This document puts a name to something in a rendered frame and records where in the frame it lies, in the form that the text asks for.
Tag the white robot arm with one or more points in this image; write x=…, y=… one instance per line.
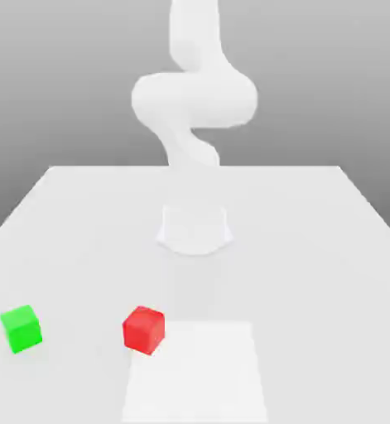
x=194, y=99

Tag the small red cube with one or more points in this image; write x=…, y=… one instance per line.
x=143, y=330

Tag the small green cube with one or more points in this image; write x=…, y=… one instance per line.
x=21, y=329

